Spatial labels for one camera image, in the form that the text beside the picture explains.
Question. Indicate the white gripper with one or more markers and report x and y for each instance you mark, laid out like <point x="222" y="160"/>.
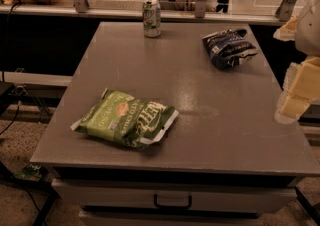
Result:
<point x="309" y="31"/>

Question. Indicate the blue chip bag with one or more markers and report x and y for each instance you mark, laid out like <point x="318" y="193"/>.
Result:
<point x="229" y="48"/>

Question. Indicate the green chip bag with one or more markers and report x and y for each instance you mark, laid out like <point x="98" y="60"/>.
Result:
<point x="123" y="119"/>

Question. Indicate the grey drawer cabinet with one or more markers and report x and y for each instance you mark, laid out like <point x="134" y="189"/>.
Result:
<point x="225" y="149"/>

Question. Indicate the green white soda can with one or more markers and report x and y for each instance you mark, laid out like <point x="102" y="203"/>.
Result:
<point x="151" y="12"/>

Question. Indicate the green packet on floor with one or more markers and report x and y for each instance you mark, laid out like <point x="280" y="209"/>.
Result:
<point x="31" y="172"/>

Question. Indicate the black drawer handle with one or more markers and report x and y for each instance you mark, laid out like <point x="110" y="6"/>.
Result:
<point x="174" y="203"/>

